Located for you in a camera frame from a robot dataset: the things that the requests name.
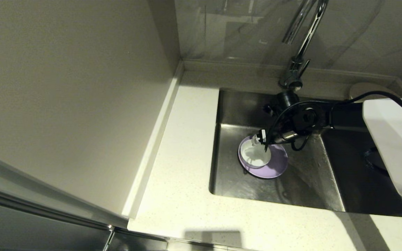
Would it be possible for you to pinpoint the white ceramic bowl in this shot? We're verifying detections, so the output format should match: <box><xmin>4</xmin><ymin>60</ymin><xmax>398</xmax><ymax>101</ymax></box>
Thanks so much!
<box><xmin>239</xmin><ymin>139</ymin><xmax>272</xmax><ymax>169</ymax></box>

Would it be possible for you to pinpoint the purple round plate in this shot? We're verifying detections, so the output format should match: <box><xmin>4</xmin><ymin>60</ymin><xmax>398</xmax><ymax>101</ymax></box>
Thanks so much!
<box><xmin>238</xmin><ymin>135</ymin><xmax>289</xmax><ymax>179</ymax></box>

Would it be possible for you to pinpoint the cream round plate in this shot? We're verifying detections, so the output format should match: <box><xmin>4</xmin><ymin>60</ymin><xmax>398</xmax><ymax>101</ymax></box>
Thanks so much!
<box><xmin>348</xmin><ymin>82</ymin><xmax>401</xmax><ymax>102</ymax></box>

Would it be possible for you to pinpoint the stainless steel sink basin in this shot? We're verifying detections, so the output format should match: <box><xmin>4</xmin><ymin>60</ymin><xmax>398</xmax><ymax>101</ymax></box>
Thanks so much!
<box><xmin>208</xmin><ymin>88</ymin><xmax>402</xmax><ymax>218</ymax></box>

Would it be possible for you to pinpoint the chrome gooseneck faucet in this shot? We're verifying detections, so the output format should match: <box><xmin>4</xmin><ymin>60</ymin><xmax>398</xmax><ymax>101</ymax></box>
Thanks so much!
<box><xmin>278</xmin><ymin>0</ymin><xmax>329</xmax><ymax>92</ymax></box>

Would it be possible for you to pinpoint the tall grey cabinet panel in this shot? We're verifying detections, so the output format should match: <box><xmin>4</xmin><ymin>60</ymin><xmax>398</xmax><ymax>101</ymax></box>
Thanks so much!
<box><xmin>0</xmin><ymin>0</ymin><xmax>180</xmax><ymax>220</ymax></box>

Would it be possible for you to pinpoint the glossy dark cabinet panel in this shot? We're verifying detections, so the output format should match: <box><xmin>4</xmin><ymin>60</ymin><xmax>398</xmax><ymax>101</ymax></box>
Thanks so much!
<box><xmin>0</xmin><ymin>181</ymin><xmax>168</xmax><ymax>251</ymax></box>

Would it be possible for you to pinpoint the thick black cable loop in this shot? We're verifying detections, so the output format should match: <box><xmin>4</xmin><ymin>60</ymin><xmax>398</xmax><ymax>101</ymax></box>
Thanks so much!
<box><xmin>363</xmin><ymin>146</ymin><xmax>390</xmax><ymax>174</ymax></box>

